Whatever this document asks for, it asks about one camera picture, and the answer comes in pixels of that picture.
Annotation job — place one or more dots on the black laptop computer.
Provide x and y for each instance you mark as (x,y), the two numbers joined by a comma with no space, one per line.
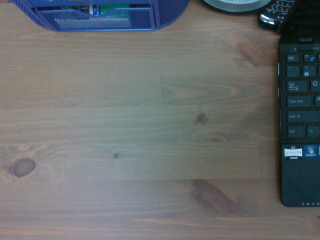
(300,175)

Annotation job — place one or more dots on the blue mesh desk organizer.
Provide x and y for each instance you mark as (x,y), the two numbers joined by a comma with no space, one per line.
(140,20)

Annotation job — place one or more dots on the green card in organizer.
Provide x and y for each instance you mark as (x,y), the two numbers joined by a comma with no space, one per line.
(112,10)

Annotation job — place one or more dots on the round white dish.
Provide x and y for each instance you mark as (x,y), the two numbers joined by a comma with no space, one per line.
(235,6)

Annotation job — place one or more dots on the black keypad mobile phone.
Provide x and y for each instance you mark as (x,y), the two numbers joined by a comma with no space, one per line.
(271,15)

